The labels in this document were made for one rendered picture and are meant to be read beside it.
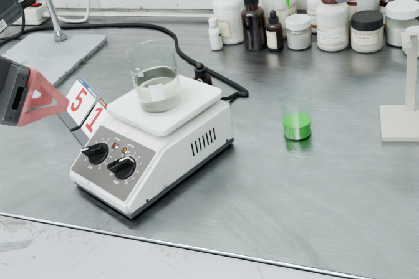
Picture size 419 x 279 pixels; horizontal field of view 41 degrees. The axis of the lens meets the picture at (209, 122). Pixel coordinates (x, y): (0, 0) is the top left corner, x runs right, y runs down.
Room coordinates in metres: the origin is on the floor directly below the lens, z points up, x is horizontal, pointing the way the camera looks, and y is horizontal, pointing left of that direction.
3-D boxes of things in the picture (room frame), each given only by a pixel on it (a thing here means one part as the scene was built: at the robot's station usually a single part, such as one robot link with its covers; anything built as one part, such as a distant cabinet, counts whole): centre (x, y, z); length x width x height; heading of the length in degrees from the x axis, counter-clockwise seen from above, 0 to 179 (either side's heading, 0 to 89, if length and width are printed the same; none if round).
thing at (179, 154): (0.65, 0.08, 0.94); 0.22 x 0.13 x 0.08; 131
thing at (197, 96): (0.67, 0.06, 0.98); 0.12 x 0.12 x 0.01; 41
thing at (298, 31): (0.93, -0.19, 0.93); 0.05 x 0.05 x 0.05
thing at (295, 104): (0.66, -0.12, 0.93); 0.04 x 0.04 x 0.06
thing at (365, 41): (0.88, -0.30, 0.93); 0.05 x 0.05 x 0.06
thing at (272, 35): (0.94, -0.14, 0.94); 0.03 x 0.03 x 0.07
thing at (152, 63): (0.65, 0.06, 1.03); 0.07 x 0.06 x 0.08; 42
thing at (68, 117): (0.82, 0.21, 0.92); 0.09 x 0.06 x 0.04; 26
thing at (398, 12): (0.88, -0.36, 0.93); 0.06 x 0.06 x 0.07
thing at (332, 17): (0.91, -0.24, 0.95); 0.06 x 0.06 x 0.10
